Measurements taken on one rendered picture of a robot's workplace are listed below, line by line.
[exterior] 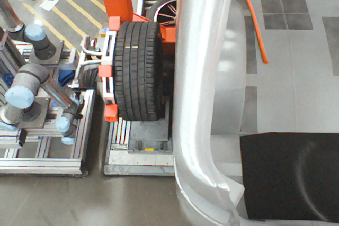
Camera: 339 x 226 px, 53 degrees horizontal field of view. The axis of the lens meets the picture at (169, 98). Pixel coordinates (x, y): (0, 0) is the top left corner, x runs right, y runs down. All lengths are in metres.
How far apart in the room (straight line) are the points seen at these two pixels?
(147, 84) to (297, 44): 0.96
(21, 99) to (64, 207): 1.37
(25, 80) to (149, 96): 0.68
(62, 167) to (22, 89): 1.18
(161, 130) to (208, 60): 1.59
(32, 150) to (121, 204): 0.83
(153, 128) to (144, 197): 0.55
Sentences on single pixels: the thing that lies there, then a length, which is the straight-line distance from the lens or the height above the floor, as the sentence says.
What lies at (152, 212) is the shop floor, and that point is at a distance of 2.78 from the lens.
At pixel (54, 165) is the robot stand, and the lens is 2.82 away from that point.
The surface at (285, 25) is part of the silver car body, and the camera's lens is 2.35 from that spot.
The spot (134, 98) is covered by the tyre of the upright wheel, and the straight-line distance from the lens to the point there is 2.02.
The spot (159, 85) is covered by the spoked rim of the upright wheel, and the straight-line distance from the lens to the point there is 2.51.
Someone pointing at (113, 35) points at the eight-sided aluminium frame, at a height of 1.12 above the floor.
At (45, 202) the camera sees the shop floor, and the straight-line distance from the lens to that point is 3.00.
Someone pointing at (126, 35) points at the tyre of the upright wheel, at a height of 1.17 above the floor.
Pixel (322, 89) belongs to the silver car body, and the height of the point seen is 0.98.
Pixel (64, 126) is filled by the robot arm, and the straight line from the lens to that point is 2.02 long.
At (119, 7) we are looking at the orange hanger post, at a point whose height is 1.04.
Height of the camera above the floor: 2.70
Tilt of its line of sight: 59 degrees down
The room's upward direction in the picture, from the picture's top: 5 degrees counter-clockwise
